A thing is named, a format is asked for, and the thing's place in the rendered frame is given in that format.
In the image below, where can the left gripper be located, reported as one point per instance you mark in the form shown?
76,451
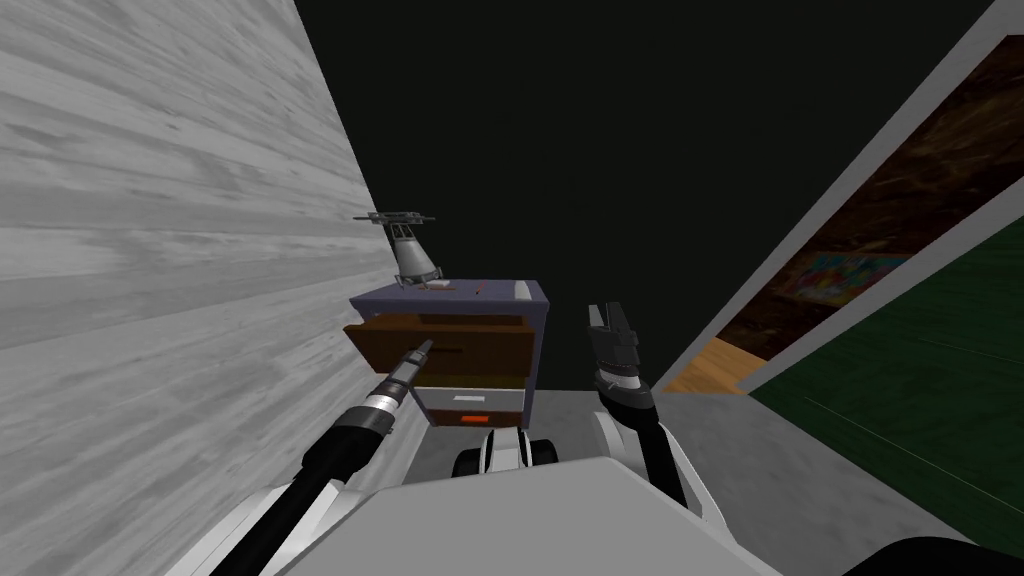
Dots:
408,370

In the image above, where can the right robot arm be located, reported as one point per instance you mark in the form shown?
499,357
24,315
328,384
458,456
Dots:
640,424

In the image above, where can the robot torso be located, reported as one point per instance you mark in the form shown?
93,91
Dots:
528,520

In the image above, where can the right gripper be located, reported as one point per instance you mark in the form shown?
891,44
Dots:
616,346

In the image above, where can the purple-grey nightstand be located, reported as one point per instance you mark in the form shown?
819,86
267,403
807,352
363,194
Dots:
538,336

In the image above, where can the colourful picture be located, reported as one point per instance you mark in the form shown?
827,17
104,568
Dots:
840,278

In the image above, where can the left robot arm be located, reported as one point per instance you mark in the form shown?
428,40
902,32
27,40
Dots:
328,464

